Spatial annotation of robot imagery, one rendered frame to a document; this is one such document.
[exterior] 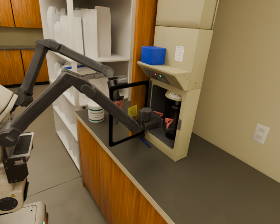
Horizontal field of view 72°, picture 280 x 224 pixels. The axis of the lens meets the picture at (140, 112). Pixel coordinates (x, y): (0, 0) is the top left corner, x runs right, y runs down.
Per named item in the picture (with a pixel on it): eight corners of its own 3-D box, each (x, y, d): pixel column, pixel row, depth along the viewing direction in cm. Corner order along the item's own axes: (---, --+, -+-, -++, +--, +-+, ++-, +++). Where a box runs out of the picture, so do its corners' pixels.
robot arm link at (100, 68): (53, 51, 125) (46, 45, 114) (57, 43, 125) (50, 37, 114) (113, 80, 126) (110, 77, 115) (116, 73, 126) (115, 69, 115)
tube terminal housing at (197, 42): (168, 129, 158) (184, 27, 126) (200, 150, 134) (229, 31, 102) (144, 137, 144) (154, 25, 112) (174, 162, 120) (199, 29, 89)
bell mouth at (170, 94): (178, 90, 132) (179, 82, 130) (199, 98, 119) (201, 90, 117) (159, 94, 122) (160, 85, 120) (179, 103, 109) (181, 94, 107)
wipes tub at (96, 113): (100, 114, 174) (99, 99, 167) (106, 120, 164) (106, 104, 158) (86, 118, 166) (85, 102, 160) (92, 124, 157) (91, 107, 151)
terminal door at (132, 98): (144, 133, 140) (149, 79, 123) (109, 147, 121) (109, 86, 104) (143, 133, 140) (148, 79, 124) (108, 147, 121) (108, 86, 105)
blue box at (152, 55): (153, 61, 118) (154, 46, 114) (164, 64, 111) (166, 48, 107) (140, 62, 112) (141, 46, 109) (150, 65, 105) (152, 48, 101)
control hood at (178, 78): (150, 76, 124) (151, 60, 120) (188, 90, 101) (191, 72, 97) (135, 77, 118) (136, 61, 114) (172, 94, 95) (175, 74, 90)
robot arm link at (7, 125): (-11, 132, 83) (-14, 139, 79) (7, 118, 84) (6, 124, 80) (7, 143, 89) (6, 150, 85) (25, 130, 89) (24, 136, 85)
